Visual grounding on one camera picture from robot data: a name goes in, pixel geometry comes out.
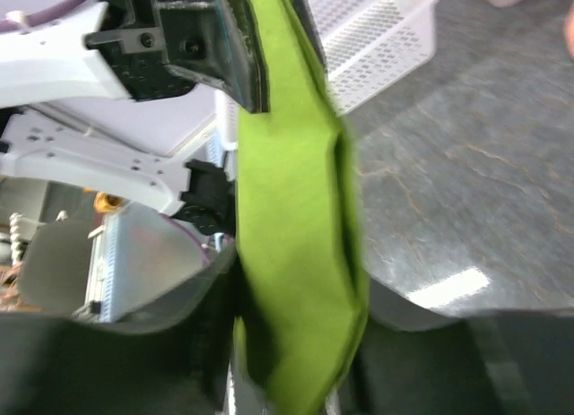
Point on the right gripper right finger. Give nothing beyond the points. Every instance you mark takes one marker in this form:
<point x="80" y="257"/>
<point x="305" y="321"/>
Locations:
<point x="413" y="360"/>

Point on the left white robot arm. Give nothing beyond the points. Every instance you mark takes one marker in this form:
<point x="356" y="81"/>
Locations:
<point x="44" y="59"/>

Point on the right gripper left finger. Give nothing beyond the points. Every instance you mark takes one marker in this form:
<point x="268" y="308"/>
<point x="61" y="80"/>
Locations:
<point x="168" y="357"/>

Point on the green paper napkin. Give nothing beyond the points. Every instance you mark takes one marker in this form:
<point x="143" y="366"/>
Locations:
<point x="306" y="303"/>

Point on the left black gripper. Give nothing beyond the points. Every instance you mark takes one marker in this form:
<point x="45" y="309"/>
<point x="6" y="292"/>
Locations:
<point x="162" y="49"/>

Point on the empty white plastic basket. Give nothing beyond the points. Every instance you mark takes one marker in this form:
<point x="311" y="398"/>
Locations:
<point x="371" y="44"/>

